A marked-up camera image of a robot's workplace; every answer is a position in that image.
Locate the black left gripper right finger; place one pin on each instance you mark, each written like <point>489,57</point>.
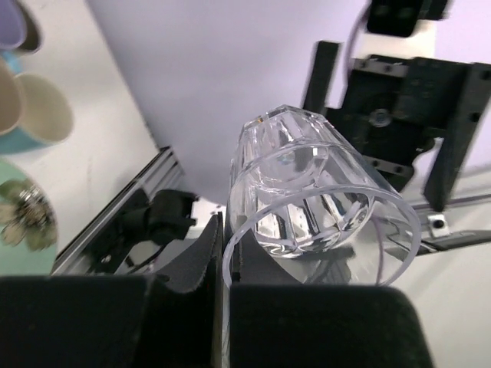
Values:
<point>276,322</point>

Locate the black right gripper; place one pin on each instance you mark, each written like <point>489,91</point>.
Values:
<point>394,110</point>

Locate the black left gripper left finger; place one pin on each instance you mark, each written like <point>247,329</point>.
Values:
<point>169,318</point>

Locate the clear faceted drinking glass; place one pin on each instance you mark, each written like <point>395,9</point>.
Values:
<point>319,211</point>

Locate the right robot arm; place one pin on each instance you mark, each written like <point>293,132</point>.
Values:
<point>419,44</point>

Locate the mint green floral plate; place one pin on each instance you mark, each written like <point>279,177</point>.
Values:
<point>26,213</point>

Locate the light blue mug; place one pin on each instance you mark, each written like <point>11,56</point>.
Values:
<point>47,117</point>

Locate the beige cup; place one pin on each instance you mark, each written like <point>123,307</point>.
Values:
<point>11,100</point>

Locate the lavender cup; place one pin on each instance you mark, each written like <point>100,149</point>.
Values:
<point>20,31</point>

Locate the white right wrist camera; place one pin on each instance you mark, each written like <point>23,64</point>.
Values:
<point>399,18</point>

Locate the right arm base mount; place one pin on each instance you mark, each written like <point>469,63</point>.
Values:
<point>163,219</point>

